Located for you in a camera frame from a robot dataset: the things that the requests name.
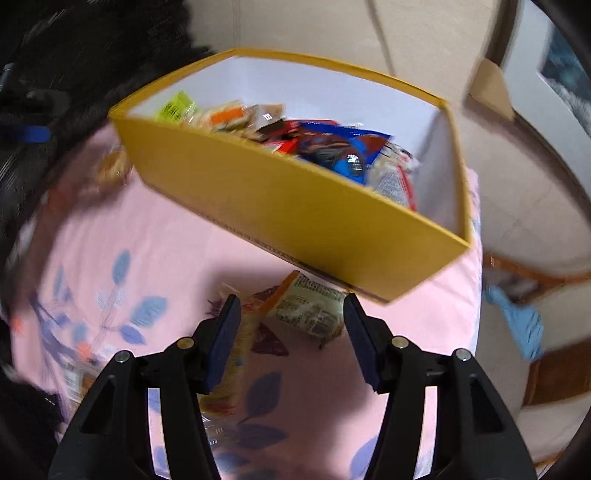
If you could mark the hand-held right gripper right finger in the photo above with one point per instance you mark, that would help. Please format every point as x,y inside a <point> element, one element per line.
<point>360,341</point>

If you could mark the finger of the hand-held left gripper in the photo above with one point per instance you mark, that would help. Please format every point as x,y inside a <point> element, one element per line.
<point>32,134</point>

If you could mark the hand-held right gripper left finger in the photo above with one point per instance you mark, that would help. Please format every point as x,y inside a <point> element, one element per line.
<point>226,341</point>

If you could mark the clear sesame bar packet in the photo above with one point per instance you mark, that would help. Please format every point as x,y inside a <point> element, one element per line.
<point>244,341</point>

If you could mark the beige orange snack packet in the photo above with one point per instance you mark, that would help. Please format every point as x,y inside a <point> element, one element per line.
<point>304,309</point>

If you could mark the beige bread packet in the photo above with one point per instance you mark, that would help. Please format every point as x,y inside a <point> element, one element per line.
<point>111,166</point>

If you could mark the yellow cardboard box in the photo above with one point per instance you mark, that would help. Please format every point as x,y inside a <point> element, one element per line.
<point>277,217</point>

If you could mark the yellow green snack packet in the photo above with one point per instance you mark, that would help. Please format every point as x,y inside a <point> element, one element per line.
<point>178,107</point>

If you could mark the pink floral tablecloth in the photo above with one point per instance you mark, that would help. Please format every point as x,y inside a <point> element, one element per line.
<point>161,240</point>

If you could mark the blue cloth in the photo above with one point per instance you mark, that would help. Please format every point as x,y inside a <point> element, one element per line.
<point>517,323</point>

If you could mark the wooden chair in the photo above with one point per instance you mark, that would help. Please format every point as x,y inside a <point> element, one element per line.
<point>551,378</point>

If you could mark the cardboard corner protector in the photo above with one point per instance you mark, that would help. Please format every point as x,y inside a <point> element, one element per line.
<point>491,87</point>

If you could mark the framed lotus painting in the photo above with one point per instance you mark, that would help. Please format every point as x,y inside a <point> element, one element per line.
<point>568,69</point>

